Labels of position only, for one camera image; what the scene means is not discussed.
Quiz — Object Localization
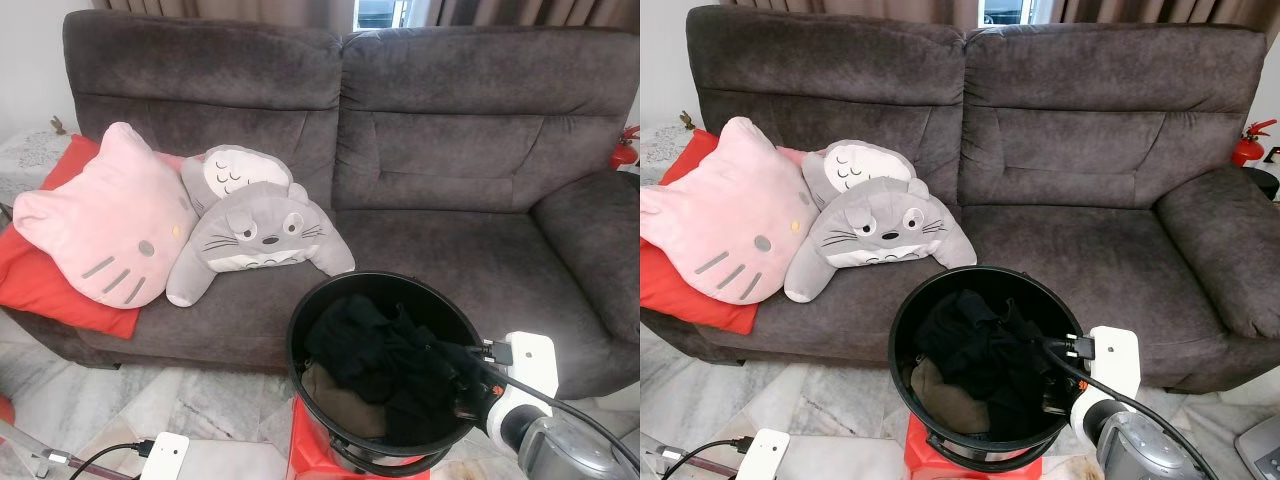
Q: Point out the black garment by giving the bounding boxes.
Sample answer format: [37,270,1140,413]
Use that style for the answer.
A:
[910,290,1076,441]
[303,295,481,446]

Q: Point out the black round laundry bin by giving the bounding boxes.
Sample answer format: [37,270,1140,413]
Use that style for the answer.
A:
[889,265,1091,473]
[288,270,486,476]

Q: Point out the brown garment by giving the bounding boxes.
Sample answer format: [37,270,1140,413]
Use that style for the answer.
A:
[300,360,393,441]
[905,358,991,436]

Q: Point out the red plastic stool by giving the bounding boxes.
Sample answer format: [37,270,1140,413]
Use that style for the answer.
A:
[286,398,431,480]
[903,415,1041,480]

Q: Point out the grey flat floor object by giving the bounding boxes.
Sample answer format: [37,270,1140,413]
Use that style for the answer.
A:
[1234,415,1280,473]

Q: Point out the red cushion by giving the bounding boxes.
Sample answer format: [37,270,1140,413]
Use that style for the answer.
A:
[640,128,806,336]
[0,133,186,341]

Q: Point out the dark grey fabric sofa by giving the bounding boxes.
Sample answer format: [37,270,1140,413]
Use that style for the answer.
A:
[0,10,641,401]
[640,5,1280,393]

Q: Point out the grey Totoro pillow open eyes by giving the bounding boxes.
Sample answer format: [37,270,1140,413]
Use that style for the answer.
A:
[165,182,356,308]
[783,177,978,304]

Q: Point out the red fire extinguisher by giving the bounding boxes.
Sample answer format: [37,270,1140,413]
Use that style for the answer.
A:
[1231,118,1280,169]
[610,125,641,171]

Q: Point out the grey Totoro pillow closed eyes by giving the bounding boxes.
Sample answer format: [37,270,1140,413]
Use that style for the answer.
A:
[800,140,919,211]
[180,145,309,216]

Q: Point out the pink cat plush pillow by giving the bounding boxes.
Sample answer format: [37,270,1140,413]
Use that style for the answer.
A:
[640,116,816,306]
[12,122,199,309]

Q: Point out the side table lace cloth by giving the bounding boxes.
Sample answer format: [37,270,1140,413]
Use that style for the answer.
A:
[0,128,76,206]
[640,122,701,186]

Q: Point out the window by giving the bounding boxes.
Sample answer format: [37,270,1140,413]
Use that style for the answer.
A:
[355,0,426,31]
[980,0,1051,26]

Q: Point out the brown curtain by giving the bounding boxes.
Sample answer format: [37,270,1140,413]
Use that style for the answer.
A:
[1050,0,1280,26]
[92,0,356,29]
[718,0,981,26]
[425,0,641,29]

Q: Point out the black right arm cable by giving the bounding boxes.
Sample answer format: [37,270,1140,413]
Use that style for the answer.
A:
[1040,335,1236,471]
[440,340,641,471]

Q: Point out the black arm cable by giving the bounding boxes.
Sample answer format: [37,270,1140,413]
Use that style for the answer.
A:
[440,340,641,471]
[662,438,751,480]
[68,440,153,480]
[1040,335,1236,471]

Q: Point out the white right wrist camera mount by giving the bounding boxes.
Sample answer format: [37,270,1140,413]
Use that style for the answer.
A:
[488,332,559,443]
[1070,326,1141,436]

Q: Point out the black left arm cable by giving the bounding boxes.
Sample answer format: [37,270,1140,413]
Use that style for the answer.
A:
[68,440,153,480]
[662,438,751,480]

